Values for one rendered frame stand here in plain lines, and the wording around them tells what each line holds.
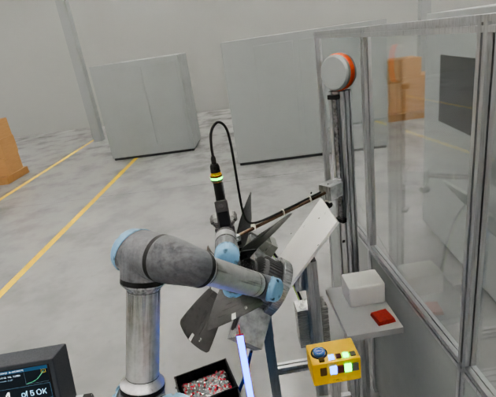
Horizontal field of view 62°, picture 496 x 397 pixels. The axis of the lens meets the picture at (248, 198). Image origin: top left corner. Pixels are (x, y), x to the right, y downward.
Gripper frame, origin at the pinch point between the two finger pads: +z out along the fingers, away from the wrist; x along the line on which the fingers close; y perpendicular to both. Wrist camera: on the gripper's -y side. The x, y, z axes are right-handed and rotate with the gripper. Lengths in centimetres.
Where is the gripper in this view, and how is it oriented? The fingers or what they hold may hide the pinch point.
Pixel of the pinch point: (223, 209)
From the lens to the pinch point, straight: 159.5
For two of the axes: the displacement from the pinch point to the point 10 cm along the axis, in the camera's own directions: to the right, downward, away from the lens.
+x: 9.9, -1.6, 0.3
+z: -0.9, -3.5, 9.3
